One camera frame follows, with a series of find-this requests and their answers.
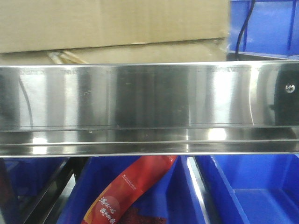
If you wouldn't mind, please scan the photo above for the blue bin with package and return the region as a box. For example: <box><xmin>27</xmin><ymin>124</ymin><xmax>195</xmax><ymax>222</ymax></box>
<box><xmin>58</xmin><ymin>155</ymin><xmax>206</xmax><ymax>224</ymax></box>

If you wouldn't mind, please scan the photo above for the empty blue bin right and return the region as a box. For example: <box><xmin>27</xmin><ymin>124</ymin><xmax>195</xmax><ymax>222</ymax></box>
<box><xmin>195</xmin><ymin>154</ymin><xmax>299</xmax><ymax>224</ymax></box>

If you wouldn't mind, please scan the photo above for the brown cardboard carton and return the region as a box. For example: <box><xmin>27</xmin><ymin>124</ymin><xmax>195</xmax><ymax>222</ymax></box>
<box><xmin>0</xmin><ymin>0</ymin><xmax>230</xmax><ymax>65</ymax></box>

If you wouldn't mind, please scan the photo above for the blue bin lower left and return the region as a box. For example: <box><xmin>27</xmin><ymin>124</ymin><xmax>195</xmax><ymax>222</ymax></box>
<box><xmin>0</xmin><ymin>157</ymin><xmax>72</xmax><ymax>224</ymax></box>

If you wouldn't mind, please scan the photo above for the blue bin upper right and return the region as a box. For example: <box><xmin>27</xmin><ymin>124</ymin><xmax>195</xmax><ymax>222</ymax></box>
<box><xmin>239</xmin><ymin>0</ymin><xmax>299</xmax><ymax>56</ymax></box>

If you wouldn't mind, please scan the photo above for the red snack package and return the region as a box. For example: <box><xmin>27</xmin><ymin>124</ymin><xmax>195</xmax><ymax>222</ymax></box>
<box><xmin>81</xmin><ymin>155</ymin><xmax>177</xmax><ymax>224</ymax></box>

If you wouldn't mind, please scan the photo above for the black cable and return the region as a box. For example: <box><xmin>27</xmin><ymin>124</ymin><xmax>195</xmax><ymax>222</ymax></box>
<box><xmin>235</xmin><ymin>0</ymin><xmax>256</xmax><ymax>62</ymax></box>

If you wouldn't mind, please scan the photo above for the steel shelf front rail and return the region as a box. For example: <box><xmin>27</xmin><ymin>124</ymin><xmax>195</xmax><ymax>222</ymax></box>
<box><xmin>0</xmin><ymin>61</ymin><xmax>299</xmax><ymax>157</ymax></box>

